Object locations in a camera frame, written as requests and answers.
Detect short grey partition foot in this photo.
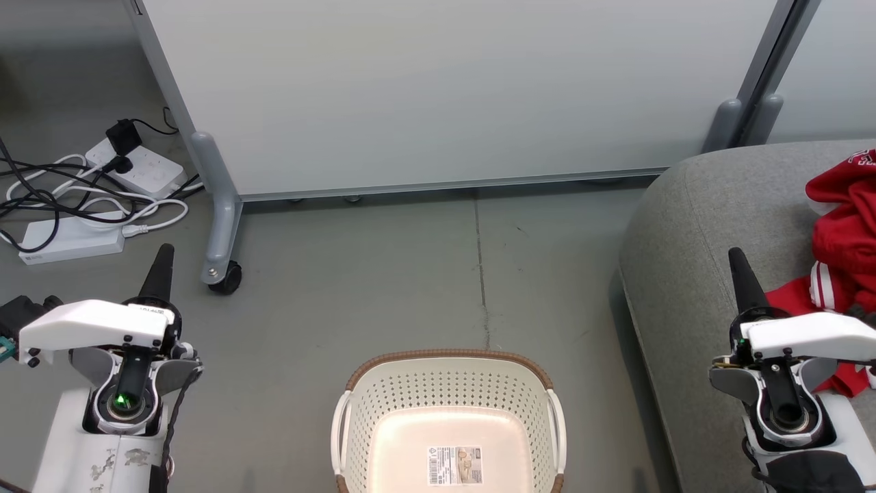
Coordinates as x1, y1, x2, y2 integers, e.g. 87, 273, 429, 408
745, 93, 785, 147
703, 99, 744, 153

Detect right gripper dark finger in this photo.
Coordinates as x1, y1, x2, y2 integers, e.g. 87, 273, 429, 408
727, 247, 772, 320

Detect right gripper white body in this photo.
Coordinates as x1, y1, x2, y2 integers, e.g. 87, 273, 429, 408
733, 309, 876, 362

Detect white power strips with cables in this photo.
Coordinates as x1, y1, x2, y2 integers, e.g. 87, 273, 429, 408
0, 136, 201, 253

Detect white long power strip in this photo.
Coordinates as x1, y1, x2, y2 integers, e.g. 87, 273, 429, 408
18, 217, 128, 266

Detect black caster wheel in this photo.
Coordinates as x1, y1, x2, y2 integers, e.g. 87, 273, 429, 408
207, 261, 244, 296

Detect white square power strip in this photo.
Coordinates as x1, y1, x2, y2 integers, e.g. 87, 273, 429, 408
85, 136, 188, 200

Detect large white partition panel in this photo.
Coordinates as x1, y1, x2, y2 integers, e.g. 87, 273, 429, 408
125, 0, 799, 202

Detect thin black adapter cable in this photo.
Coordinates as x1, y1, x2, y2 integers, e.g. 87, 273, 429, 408
131, 106, 180, 136

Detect grey fabric sofa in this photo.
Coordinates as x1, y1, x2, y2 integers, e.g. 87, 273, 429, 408
618, 140, 876, 493

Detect barcode label sticker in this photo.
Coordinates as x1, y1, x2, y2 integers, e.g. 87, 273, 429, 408
427, 445, 484, 486

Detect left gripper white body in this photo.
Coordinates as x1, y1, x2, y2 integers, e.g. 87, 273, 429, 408
18, 299, 183, 368

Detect narrow white partition panel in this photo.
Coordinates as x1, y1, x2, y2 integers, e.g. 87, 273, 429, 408
765, 0, 876, 145

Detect cream perforated laundry basket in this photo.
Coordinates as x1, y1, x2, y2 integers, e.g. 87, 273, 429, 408
331, 349, 568, 493

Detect long grey partition foot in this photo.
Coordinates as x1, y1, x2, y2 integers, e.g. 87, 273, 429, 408
190, 131, 243, 286

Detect black power adapter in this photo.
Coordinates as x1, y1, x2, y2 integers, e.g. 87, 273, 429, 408
105, 119, 144, 157

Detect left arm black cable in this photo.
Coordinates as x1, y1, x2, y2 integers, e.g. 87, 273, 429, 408
156, 368, 205, 493

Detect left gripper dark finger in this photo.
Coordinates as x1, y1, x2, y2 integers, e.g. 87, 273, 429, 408
140, 243, 176, 303

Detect red clothing with white stripes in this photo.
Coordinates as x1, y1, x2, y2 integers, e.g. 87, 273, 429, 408
764, 147, 876, 399

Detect white looped power cable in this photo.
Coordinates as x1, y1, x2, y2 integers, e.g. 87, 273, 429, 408
5, 153, 205, 242

